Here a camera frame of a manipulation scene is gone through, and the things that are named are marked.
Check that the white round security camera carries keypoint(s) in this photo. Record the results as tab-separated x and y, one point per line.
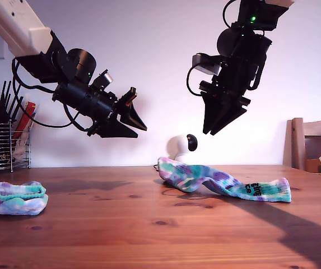
177	147

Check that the red and yellow paper packet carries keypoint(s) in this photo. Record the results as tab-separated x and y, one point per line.
27	115

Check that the brown cardboard box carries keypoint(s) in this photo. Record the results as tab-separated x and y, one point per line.
312	166

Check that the white paper packet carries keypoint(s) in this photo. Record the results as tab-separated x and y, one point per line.
21	150

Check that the tie-dye Hugging Face sock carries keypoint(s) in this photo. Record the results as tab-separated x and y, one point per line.
269	192
20	206

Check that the wooden chair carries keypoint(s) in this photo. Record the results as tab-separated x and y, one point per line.
296	144

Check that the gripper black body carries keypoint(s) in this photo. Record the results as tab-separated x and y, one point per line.
104	109
238	81

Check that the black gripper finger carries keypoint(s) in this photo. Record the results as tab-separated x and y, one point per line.
118	130
212	112
230	115
133	117

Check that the black chopstick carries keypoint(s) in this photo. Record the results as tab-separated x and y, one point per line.
14	105
7	93
17	109
1	93

